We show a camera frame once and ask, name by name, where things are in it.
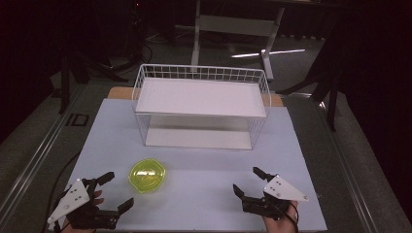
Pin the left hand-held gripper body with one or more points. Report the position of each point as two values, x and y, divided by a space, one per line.
73 199

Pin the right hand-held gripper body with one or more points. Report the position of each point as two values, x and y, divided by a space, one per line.
281 191

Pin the yellow-green plastic bowl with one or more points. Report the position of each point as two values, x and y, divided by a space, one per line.
147 176

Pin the person's left hand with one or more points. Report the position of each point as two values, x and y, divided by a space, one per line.
98 198

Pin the person's right hand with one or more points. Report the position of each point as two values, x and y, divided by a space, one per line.
278 225

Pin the pale blue table mat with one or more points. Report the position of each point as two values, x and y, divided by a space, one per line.
200 181

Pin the black stand with angled legs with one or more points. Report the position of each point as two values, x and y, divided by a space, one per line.
327 87

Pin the black tripod stand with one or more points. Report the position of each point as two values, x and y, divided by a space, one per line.
69 71

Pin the metal floor rail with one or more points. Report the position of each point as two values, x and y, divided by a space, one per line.
35 155
348 168

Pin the black square floor bracket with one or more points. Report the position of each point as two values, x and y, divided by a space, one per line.
77 119

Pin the white metal stand frame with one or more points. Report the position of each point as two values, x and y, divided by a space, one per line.
236 26

